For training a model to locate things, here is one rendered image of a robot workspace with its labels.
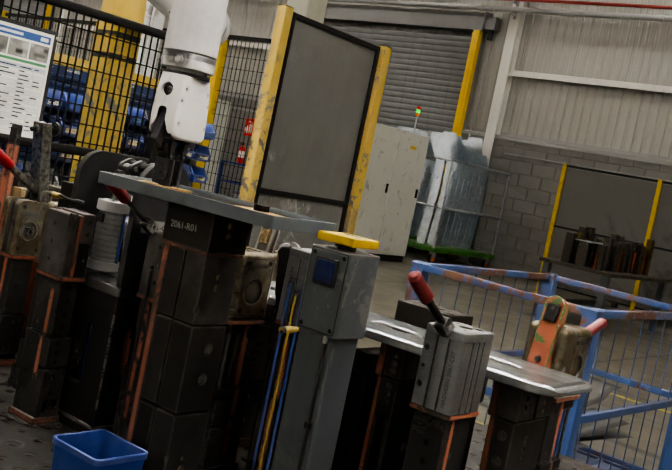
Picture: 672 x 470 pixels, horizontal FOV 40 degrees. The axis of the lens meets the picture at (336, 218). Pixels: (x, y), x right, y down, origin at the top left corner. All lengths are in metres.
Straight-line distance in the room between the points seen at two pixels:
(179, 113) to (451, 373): 0.56
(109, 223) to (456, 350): 0.73
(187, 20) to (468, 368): 0.66
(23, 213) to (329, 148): 3.42
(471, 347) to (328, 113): 3.99
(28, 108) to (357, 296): 1.62
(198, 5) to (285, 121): 3.53
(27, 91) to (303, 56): 2.56
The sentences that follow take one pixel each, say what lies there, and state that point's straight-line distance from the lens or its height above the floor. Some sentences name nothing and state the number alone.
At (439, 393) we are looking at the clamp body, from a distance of 1.32.
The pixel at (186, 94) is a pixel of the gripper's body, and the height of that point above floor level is 1.31.
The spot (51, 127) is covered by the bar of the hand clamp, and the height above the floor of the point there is 1.21.
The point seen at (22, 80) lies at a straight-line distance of 2.67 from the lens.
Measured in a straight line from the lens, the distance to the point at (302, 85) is 5.03.
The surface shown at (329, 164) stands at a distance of 5.31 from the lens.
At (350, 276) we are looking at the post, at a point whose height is 1.11.
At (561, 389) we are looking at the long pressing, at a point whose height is 1.00.
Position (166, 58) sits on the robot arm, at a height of 1.36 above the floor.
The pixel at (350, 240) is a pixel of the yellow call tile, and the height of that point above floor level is 1.16.
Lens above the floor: 1.24
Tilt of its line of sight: 3 degrees down
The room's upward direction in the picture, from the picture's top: 12 degrees clockwise
